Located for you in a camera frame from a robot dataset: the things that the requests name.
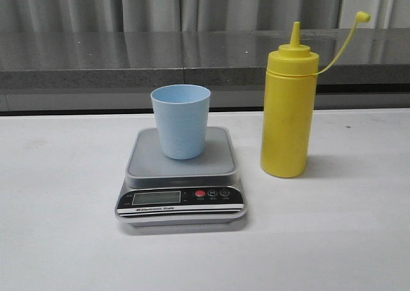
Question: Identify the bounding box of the yellow squeeze bottle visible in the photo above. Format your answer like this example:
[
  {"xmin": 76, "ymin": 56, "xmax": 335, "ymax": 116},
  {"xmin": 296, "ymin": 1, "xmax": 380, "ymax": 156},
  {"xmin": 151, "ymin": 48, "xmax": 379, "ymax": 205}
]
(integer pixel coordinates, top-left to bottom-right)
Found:
[{"xmin": 259, "ymin": 11, "xmax": 372, "ymax": 179}]

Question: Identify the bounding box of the silver electronic kitchen scale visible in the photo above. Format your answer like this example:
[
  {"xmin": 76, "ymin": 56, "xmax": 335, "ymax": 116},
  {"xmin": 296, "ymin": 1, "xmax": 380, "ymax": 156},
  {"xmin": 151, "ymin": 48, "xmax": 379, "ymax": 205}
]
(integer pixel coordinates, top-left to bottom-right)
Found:
[{"xmin": 115, "ymin": 126, "xmax": 247, "ymax": 227}]

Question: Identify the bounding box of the white pleated curtain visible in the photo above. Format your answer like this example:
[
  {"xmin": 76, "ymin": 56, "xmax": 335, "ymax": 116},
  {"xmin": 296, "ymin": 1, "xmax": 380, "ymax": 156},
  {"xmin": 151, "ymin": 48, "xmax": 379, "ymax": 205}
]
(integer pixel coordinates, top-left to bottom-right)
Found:
[{"xmin": 1, "ymin": 0, "xmax": 409, "ymax": 33}]

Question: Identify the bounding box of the light blue plastic cup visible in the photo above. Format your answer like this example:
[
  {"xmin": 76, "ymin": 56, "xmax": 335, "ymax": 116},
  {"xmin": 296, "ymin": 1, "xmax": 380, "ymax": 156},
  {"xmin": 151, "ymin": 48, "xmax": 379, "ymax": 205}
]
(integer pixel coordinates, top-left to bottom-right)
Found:
[{"xmin": 151, "ymin": 85, "xmax": 211, "ymax": 160}]

